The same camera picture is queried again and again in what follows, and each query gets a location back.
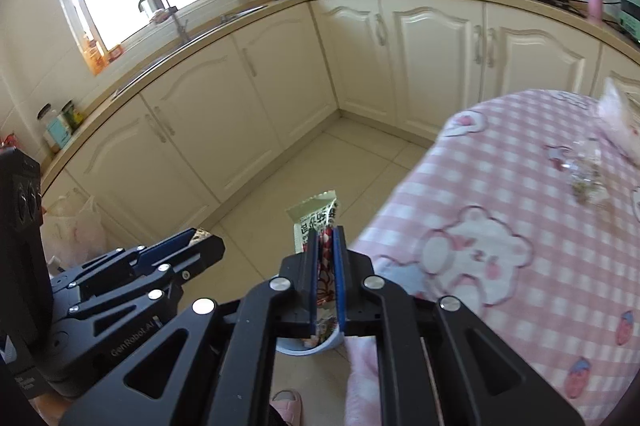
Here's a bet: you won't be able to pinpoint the orange box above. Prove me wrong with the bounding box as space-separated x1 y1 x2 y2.
82 33 126 76

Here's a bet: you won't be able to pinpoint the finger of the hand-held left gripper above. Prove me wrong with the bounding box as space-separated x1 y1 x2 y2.
70 237 226 322
52 228 197 287

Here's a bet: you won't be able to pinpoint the pink slipper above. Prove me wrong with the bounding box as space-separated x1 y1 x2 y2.
270 388 304 426

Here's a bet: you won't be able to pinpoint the cream kitchen base cabinets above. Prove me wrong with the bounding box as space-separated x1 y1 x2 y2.
40 0 640 247

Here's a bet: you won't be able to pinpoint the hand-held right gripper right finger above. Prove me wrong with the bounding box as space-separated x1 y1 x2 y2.
332 226 586 426

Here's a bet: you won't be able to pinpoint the beige printed wrapper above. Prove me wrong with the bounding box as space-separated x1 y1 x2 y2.
285 190 346 347

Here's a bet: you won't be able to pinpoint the green electric cooker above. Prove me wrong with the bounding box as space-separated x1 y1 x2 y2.
619 0 640 44

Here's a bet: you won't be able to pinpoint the white round container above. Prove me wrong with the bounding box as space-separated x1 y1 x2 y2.
276 323 347 357

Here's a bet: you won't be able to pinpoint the white lid glass jar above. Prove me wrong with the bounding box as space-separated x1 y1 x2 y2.
37 103 73 151

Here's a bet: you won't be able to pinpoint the green jar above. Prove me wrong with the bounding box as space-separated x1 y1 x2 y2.
61 100 86 131

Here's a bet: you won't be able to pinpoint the clear plastic wrapper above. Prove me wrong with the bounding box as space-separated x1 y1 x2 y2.
560 138 608 207

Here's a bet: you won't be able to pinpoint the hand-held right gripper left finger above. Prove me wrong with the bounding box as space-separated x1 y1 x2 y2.
60 226 321 426

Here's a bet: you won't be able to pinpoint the steel kitchen faucet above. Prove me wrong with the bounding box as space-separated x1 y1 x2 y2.
138 0 191 44

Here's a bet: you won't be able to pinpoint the white plastic bag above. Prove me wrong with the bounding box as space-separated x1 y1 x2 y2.
597 78 640 167

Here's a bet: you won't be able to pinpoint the pink checkered tablecloth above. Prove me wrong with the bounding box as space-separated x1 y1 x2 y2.
345 88 640 426

